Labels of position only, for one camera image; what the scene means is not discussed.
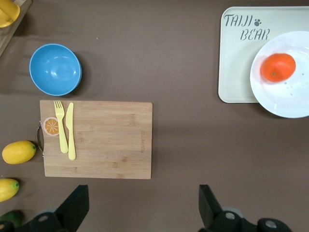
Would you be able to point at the yellow plastic knife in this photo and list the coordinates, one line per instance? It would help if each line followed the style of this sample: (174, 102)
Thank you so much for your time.
(70, 125)

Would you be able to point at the blue bowl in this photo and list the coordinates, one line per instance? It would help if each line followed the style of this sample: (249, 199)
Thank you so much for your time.
(55, 70)

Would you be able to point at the wooden cup rack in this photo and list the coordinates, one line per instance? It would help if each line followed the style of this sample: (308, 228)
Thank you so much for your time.
(14, 26)

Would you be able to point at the bamboo cutting board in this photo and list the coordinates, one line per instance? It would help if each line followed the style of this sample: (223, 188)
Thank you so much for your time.
(108, 145)

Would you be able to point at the yellow mug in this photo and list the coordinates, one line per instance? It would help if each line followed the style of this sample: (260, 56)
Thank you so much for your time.
(7, 12)

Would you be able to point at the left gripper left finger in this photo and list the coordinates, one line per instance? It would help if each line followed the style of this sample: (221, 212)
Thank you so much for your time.
(72, 210)

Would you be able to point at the white round plate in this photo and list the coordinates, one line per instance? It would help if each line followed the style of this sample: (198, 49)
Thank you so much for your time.
(289, 101)

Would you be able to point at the cream bear print tray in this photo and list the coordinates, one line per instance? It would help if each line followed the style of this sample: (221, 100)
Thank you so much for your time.
(231, 72)

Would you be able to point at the toy orange slice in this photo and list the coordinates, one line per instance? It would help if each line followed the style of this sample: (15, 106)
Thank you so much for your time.
(50, 126)

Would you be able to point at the yellow lemon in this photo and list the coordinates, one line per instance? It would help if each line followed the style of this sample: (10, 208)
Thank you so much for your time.
(18, 152)
(7, 189)

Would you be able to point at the green avocado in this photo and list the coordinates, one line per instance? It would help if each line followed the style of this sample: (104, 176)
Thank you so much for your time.
(10, 217)

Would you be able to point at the orange fruit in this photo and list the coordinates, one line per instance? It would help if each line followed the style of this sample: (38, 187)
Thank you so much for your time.
(277, 67)

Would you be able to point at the yellow plastic fork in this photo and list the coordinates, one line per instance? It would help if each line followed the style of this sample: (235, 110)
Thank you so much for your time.
(59, 111)

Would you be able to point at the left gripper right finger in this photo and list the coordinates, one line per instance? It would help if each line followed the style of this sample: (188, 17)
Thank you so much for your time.
(210, 210)

